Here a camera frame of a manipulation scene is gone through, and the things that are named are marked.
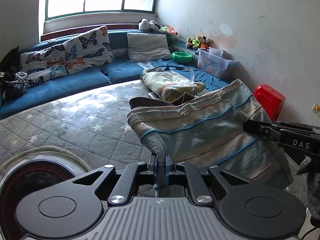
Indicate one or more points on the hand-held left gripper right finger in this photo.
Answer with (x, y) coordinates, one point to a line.
(170, 167)

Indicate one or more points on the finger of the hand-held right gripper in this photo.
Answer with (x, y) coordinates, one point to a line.
(260, 128)

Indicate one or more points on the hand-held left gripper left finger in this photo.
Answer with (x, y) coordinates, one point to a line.
(153, 167)

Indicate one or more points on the pile of black clothes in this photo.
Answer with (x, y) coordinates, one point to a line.
(12, 80)

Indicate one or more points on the person's right hand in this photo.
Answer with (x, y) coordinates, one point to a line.
(313, 187)

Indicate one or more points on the red plastic stool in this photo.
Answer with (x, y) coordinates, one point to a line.
(270, 100)

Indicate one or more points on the blue towel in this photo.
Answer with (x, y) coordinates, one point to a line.
(207, 76)

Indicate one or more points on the clear plastic storage box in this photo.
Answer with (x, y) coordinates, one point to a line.
(215, 63)

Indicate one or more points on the floral cloth in clear bag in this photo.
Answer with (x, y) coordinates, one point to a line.
(170, 85)

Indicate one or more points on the grey quilted star table cover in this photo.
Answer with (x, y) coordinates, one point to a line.
(62, 130)

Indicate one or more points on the green plastic bowl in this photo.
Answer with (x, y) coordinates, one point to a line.
(182, 57)

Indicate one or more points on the bunch of small plush bears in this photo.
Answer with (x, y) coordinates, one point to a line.
(198, 42)

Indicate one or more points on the blue sofa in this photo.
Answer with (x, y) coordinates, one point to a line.
(75, 82)

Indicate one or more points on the round black cooktop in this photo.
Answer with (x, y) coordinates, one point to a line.
(37, 175)

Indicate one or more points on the grey pillow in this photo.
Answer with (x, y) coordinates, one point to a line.
(147, 46)

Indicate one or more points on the green and orange toy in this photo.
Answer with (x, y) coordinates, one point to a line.
(170, 30)

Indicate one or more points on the butterfly print pillow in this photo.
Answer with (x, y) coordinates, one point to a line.
(87, 50)
(42, 62)

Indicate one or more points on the white and black plush toy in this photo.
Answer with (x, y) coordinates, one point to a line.
(147, 25)

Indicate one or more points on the white wall outlet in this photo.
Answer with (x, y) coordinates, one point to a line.
(316, 108)

